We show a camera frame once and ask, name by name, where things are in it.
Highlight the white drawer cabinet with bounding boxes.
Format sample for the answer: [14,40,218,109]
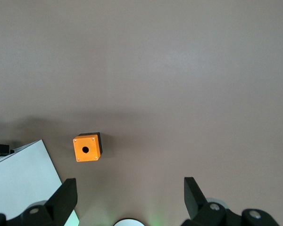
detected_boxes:
[0,139,80,226]

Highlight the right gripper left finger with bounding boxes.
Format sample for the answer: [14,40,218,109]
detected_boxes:
[8,178,78,226]

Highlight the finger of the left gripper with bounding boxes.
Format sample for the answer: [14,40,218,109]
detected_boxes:
[0,143,10,157]

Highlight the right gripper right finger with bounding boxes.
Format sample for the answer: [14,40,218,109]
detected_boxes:
[180,177,245,226]

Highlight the orange button enclosure box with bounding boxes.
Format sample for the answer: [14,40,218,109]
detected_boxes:
[73,132,104,162]

